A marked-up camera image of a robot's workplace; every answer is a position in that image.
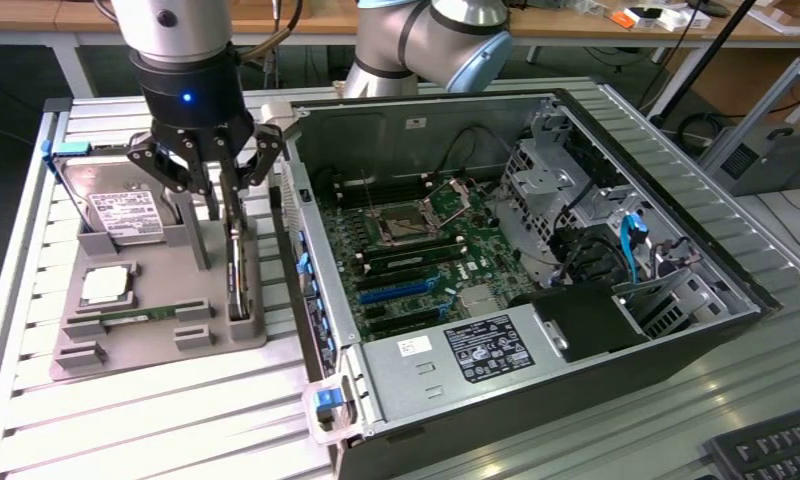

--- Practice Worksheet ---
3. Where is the grey equipment box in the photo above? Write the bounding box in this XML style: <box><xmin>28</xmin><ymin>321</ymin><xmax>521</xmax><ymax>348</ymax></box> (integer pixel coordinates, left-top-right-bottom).
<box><xmin>699</xmin><ymin>124</ymin><xmax>800</xmax><ymax>199</ymax></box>

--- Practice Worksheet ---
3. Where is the silver perforated disk bay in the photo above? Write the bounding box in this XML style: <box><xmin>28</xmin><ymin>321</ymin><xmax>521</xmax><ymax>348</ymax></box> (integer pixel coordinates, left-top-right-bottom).
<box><xmin>610</xmin><ymin>269</ymin><xmax>742</xmax><ymax>341</ymax></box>

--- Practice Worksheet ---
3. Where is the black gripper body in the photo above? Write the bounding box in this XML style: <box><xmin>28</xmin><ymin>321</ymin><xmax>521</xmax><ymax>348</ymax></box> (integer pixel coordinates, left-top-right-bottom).
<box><xmin>130</xmin><ymin>42</ymin><xmax>259</xmax><ymax>140</ymax></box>

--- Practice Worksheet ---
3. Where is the black grey PC case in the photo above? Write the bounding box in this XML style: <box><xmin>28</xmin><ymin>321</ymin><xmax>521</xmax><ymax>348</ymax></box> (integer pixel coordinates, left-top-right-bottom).
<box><xmin>259</xmin><ymin>88</ymin><xmax>786</xmax><ymax>480</ymax></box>

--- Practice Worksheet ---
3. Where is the white orange small box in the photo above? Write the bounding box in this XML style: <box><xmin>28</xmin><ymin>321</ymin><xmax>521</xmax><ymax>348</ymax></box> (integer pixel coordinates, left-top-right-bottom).
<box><xmin>610</xmin><ymin>5</ymin><xmax>662</xmax><ymax>31</ymax></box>

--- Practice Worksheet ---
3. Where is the grey parts rack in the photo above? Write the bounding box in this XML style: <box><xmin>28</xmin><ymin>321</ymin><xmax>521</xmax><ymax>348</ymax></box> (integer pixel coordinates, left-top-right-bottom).
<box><xmin>50</xmin><ymin>187</ymin><xmax>268</xmax><ymax>384</ymax></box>

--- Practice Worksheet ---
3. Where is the black plastic air shroud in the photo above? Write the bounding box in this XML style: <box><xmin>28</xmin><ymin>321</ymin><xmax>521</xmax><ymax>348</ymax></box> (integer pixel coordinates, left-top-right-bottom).
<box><xmin>510</xmin><ymin>284</ymin><xmax>653</xmax><ymax>364</ymax></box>

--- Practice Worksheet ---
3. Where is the black looped wire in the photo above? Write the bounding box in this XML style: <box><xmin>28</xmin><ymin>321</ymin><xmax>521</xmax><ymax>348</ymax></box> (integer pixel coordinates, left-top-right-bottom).
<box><xmin>438</xmin><ymin>124</ymin><xmax>513</xmax><ymax>176</ymax></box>

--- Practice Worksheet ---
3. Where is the grey power supply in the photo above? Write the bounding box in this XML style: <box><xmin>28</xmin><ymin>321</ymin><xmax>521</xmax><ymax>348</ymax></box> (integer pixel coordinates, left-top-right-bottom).
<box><xmin>359</xmin><ymin>304</ymin><xmax>569</xmax><ymax>426</ymax></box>

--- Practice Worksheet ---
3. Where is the silver chipset heatsink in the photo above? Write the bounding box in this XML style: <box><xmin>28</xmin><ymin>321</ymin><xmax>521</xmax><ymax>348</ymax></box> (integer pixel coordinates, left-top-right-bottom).
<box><xmin>458</xmin><ymin>287</ymin><xmax>509</xmax><ymax>309</ymax></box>

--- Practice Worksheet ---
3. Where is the green RAM stick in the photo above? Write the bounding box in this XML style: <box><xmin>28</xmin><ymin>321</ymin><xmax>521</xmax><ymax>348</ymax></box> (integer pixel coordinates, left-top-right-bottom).
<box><xmin>99</xmin><ymin>305</ymin><xmax>179</xmax><ymax>324</ymax></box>

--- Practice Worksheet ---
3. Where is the aluminium profile frame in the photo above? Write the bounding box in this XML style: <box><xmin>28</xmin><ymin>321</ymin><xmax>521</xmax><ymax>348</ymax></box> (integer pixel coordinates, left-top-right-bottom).
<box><xmin>697</xmin><ymin>57</ymin><xmax>800</xmax><ymax>166</ymax></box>

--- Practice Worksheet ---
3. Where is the graphics card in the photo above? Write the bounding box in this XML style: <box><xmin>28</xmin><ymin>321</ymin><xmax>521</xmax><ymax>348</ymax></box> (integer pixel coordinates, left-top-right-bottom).
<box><xmin>220</xmin><ymin>189</ymin><xmax>254</xmax><ymax>321</ymax></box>

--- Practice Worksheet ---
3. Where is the CPU socket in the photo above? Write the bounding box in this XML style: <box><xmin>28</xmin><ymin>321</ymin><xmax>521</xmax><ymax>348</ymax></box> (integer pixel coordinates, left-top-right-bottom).
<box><xmin>366</xmin><ymin>204</ymin><xmax>429</xmax><ymax>246</ymax></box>

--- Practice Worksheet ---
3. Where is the black expansion slot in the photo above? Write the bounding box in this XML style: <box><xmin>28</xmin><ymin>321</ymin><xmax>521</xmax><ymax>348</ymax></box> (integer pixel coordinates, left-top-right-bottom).
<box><xmin>354</xmin><ymin>268</ymin><xmax>437</xmax><ymax>293</ymax></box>
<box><xmin>371</xmin><ymin>307</ymin><xmax>443</xmax><ymax>337</ymax></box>

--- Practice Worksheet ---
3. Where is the blue expansion slot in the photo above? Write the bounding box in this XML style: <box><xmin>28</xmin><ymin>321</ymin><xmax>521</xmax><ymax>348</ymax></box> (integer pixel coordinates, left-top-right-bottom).
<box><xmin>358</xmin><ymin>278</ymin><xmax>443</xmax><ymax>306</ymax></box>

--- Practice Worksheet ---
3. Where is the metal socket cover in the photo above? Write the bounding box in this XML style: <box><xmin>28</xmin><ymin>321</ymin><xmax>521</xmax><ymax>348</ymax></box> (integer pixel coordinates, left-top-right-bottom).
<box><xmin>423</xmin><ymin>177</ymin><xmax>477</xmax><ymax>226</ymax></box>

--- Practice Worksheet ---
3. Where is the silver metal drive cage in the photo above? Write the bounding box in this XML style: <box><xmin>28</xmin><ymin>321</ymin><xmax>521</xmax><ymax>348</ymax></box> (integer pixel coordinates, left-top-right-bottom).
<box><xmin>499</xmin><ymin>134</ymin><xmax>642</xmax><ymax>236</ymax></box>

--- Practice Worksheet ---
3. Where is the wooden desk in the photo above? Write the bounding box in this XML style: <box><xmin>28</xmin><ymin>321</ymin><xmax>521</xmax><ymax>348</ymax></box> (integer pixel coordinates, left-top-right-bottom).
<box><xmin>506</xmin><ymin>0</ymin><xmax>800</xmax><ymax>66</ymax></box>
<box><xmin>0</xmin><ymin>0</ymin><xmax>362</xmax><ymax>99</ymax></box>

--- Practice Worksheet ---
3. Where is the silver CPU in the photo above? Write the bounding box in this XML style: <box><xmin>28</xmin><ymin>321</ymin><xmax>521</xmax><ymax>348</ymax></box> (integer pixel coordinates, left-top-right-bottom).
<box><xmin>79</xmin><ymin>264</ymin><xmax>135</xmax><ymax>304</ymax></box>

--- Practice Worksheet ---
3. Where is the blue case latch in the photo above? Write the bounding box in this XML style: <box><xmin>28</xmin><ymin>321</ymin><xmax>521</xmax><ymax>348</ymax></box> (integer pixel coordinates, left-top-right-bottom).
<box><xmin>311</xmin><ymin>388</ymin><xmax>346</xmax><ymax>415</ymax></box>

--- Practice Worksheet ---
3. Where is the black RAM stick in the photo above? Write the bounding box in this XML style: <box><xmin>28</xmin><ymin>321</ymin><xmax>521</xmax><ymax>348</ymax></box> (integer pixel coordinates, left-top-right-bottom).
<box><xmin>363</xmin><ymin>244</ymin><xmax>467</xmax><ymax>275</ymax></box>

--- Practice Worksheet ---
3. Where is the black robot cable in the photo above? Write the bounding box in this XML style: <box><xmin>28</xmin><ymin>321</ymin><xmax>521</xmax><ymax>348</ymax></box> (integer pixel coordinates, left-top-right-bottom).
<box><xmin>236</xmin><ymin>0</ymin><xmax>307</xmax><ymax>64</ymax></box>

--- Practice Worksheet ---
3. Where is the green motherboard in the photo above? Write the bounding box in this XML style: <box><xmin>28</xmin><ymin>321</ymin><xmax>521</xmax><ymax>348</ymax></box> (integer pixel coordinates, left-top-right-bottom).
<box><xmin>316</xmin><ymin>174</ymin><xmax>542</xmax><ymax>341</ymax></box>

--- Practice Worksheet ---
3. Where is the hard disk drive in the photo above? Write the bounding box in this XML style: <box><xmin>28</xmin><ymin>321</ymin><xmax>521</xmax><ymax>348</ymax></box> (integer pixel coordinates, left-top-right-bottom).
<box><xmin>43</xmin><ymin>141</ymin><xmax>182</xmax><ymax>246</ymax></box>

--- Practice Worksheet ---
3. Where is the black keyboard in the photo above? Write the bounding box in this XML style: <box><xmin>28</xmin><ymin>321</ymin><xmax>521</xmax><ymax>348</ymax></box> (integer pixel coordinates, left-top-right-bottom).
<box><xmin>703</xmin><ymin>407</ymin><xmax>800</xmax><ymax>480</ymax></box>

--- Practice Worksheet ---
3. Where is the black tripod pole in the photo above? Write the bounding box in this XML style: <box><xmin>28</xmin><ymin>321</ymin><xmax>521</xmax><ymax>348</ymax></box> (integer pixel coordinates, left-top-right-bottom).
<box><xmin>646</xmin><ymin>0</ymin><xmax>759</xmax><ymax>129</ymax></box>

